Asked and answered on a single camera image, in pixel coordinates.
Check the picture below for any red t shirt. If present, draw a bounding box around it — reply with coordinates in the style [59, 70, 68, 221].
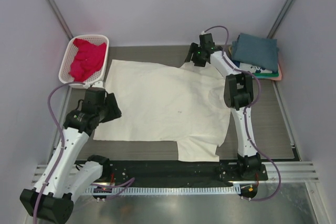
[69, 38, 107, 82]

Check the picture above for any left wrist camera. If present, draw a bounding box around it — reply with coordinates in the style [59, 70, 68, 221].
[83, 81, 105, 89]

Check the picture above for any aluminium extrusion rail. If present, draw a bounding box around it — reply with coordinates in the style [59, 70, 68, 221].
[262, 161, 319, 183]

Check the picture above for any folded green t shirt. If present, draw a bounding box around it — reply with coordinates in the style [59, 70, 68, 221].
[254, 72, 282, 81]

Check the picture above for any aluminium frame post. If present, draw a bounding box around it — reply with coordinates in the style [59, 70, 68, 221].
[46, 0, 73, 40]
[267, 0, 296, 39]

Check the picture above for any white perforated plastic basket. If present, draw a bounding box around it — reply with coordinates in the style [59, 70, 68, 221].
[58, 35, 109, 89]

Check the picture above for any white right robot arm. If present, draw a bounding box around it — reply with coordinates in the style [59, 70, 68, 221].
[185, 32, 261, 180]

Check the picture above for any folded grey-blue t shirt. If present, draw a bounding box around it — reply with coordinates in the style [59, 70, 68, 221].
[231, 33, 278, 72]

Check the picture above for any right aluminium frame post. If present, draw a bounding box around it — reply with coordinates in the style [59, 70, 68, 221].
[267, 0, 296, 39]

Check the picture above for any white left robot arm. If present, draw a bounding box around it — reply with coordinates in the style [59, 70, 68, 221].
[20, 87, 122, 223]

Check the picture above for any left aluminium frame post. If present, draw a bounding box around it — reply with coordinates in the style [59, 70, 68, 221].
[46, 0, 73, 40]

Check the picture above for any folded white blue patterned shirt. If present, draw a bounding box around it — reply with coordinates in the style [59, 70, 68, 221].
[233, 60, 278, 76]

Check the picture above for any slotted grey cable duct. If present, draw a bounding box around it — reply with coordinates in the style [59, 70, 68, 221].
[82, 185, 241, 197]

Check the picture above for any cream white t shirt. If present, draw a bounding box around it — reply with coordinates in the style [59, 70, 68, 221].
[93, 60, 230, 162]

